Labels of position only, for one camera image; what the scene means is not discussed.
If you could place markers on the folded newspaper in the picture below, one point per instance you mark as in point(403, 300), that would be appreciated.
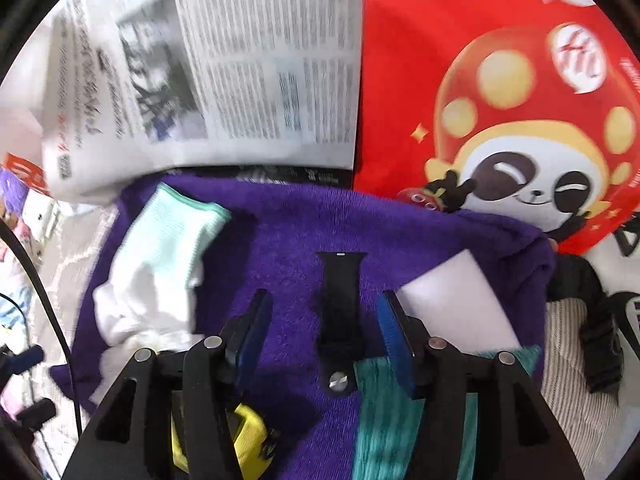
point(225, 60)

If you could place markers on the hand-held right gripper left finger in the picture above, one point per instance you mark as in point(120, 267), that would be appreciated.
point(250, 340)

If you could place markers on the teal cloth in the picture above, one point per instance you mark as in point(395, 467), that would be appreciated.
point(385, 430)

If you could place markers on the red paper bag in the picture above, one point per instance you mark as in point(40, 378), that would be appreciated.
point(425, 60)

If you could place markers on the white waist bag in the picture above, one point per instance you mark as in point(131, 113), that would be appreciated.
point(600, 320)

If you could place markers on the yellow pouch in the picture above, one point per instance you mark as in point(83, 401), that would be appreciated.
point(247, 430)

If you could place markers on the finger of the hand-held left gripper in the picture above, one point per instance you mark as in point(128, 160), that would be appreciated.
point(25, 359)
point(35, 414)

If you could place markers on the white plastic shopping bag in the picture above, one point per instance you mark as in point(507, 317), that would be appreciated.
point(22, 170)

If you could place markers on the white sponge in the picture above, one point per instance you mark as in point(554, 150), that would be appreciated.
point(460, 300)

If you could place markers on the purple towel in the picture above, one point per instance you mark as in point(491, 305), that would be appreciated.
point(280, 225)

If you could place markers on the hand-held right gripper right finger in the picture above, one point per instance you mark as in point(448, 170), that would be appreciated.
point(395, 345)

